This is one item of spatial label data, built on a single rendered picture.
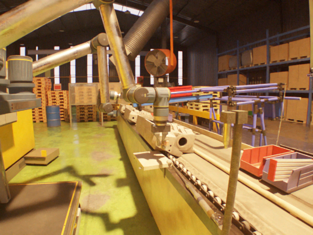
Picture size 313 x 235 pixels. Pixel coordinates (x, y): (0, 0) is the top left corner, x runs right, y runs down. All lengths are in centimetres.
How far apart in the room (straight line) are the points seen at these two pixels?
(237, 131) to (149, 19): 892
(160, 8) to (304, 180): 926
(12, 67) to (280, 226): 195
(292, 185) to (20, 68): 202
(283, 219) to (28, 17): 149
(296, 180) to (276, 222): 33
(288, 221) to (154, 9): 938
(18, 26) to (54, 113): 701
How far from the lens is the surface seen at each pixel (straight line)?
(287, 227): 91
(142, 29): 903
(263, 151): 148
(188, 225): 107
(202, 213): 88
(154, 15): 943
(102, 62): 196
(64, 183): 211
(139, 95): 111
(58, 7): 108
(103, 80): 194
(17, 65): 169
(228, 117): 50
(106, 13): 134
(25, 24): 106
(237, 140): 54
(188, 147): 158
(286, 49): 1162
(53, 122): 801
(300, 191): 124
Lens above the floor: 127
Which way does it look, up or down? 7 degrees down
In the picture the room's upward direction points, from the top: straight up
